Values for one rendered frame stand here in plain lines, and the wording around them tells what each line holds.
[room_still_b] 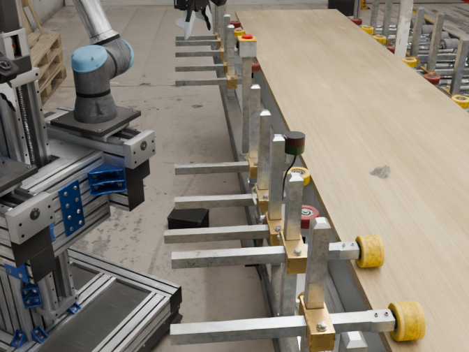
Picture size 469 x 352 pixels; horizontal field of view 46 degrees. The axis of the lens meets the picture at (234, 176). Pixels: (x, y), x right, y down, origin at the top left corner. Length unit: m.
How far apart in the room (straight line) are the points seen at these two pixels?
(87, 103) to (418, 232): 1.12
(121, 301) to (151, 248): 0.70
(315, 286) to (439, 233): 0.57
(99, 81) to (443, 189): 1.17
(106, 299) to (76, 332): 0.21
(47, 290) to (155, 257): 0.97
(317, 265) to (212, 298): 1.61
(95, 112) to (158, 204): 1.59
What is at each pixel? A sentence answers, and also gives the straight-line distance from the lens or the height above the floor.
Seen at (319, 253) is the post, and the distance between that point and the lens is 1.10.
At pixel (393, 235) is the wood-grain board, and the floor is 0.90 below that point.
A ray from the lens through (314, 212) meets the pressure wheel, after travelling 1.62.
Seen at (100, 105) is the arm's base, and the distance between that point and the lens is 1.91.
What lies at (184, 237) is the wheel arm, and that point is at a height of 0.85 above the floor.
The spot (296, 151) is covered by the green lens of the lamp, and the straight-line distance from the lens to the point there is 1.53.
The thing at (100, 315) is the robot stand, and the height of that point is 0.21.
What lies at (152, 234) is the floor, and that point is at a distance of 3.15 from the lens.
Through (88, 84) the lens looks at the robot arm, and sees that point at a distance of 1.89.
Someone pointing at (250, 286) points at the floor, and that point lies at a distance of 2.76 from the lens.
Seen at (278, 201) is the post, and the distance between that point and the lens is 1.61.
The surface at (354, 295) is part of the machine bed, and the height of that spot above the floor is 0.73.
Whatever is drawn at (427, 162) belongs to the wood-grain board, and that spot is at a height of 0.90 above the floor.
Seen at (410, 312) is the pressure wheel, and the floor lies 0.98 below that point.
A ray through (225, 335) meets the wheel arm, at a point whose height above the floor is 0.95.
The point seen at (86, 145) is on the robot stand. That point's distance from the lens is 1.98.
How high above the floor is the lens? 1.76
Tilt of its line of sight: 28 degrees down
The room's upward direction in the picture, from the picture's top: straight up
